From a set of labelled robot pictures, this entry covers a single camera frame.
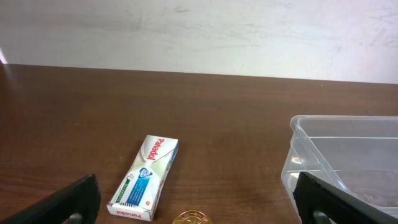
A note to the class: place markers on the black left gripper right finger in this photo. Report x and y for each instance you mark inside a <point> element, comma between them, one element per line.
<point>319,202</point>

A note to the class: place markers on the small gold-lidded balm jar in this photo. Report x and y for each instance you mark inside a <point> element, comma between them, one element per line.
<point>192,217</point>

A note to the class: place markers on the clear plastic container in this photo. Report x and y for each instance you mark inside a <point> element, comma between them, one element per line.
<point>356,154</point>

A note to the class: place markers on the white Panadol medicine box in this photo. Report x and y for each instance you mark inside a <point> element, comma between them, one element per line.
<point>138,194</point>

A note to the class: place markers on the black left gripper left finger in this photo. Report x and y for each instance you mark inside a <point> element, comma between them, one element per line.
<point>78,202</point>

